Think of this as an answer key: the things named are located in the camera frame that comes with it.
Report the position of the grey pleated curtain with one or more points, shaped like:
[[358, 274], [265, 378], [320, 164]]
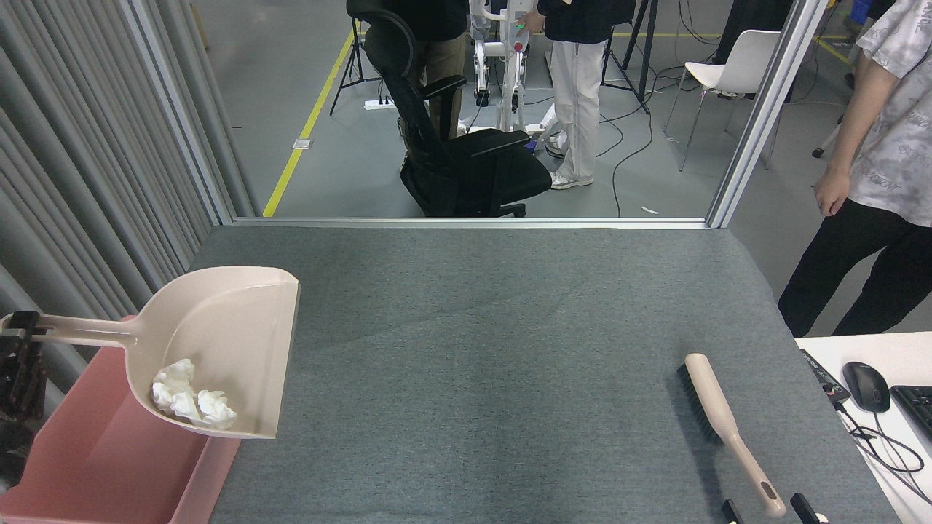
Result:
[[73, 182]]

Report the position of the black office chair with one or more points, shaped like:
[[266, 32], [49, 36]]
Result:
[[480, 175]]

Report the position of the white desk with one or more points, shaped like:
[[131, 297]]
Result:
[[895, 349]]

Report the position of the white stand on wheels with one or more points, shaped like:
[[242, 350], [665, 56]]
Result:
[[513, 73]]

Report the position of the metal floor plate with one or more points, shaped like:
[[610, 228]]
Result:
[[303, 144]]

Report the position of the person's hand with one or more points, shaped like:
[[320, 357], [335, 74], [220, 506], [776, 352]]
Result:
[[534, 23], [832, 193]]

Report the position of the white plastic chair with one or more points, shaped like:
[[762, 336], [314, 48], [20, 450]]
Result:
[[750, 58]]

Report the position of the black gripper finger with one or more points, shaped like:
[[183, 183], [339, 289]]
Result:
[[804, 513], [732, 515]]

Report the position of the black tripod stand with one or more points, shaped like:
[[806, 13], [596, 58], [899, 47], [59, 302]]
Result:
[[355, 54], [645, 73]]

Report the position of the person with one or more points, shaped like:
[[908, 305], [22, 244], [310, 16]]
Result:
[[895, 160], [445, 58], [575, 94]]

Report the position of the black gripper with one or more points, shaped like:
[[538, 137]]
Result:
[[13, 451]]

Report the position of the beige brush with black bristles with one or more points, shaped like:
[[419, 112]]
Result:
[[717, 400]]

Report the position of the silver table rail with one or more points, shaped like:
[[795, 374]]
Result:
[[473, 223]]

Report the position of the pink plastic bin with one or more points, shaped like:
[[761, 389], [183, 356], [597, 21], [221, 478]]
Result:
[[102, 466]]

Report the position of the black keyboard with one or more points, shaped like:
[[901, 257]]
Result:
[[917, 411]]

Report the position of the white power strip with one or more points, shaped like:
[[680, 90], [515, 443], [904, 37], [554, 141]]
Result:
[[378, 104]]

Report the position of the white tissue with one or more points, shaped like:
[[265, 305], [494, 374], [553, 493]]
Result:
[[173, 382], [215, 409]]

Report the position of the person's forearm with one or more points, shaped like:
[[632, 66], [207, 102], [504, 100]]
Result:
[[859, 116]]

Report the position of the black computer mouse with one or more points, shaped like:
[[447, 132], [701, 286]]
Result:
[[866, 387]]

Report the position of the beige plastic dustpan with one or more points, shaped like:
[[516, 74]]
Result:
[[218, 327]]

